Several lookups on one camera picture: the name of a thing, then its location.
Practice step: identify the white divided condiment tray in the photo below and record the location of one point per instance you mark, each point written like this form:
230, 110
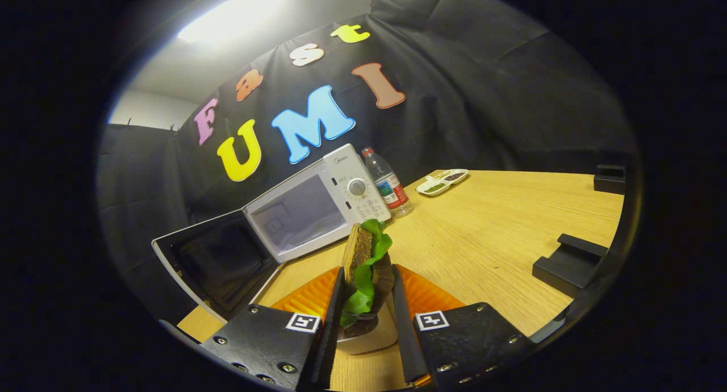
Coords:
440, 183

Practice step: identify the brown bread lettuce sandwich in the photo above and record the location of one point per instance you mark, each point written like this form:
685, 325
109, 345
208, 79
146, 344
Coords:
360, 255

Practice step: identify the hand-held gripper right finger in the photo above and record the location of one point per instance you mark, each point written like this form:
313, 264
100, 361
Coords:
404, 335

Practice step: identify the white microwave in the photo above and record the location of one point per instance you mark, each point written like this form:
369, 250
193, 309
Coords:
341, 182

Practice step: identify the black plastic block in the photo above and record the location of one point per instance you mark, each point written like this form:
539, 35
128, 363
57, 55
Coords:
609, 182
571, 264

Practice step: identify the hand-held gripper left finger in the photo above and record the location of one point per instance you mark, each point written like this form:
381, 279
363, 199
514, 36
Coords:
332, 335

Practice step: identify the large ceiling light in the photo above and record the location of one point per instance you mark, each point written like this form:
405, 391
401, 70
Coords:
238, 14

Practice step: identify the clear plastic water bottle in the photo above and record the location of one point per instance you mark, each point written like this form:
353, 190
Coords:
389, 187

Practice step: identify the white rectangular dish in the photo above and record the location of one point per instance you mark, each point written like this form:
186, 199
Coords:
372, 338

